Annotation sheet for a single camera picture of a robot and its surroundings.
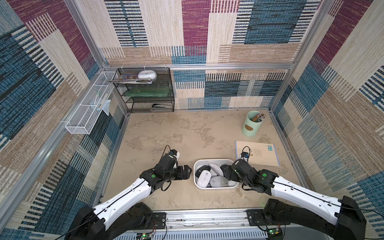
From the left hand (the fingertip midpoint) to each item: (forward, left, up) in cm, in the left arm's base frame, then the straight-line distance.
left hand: (185, 169), depth 82 cm
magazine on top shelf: (+47, +32, +26) cm, 63 cm away
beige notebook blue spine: (+13, -48, -8) cm, 50 cm away
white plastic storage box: (+6, -21, -7) cm, 23 cm away
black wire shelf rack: (+54, +22, +6) cm, 59 cm away
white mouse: (-4, -10, -3) cm, 11 cm away
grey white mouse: (-5, -18, -4) cm, 19 cm away
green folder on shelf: (+49, +25, +15) cm, 57 cm away
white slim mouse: (+2, -17, -3) cm, 17 cm away
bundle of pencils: (+29, -45, +9) cm, 54 cm away
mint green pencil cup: (+27, -41, +1) cm, 49 cm away
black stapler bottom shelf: (+48, +19, +3) cm, 52 cm away
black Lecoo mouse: (+4, -12, -6) cm, 14 cm away
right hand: (-1, -25, -1) cm, 25 cm away
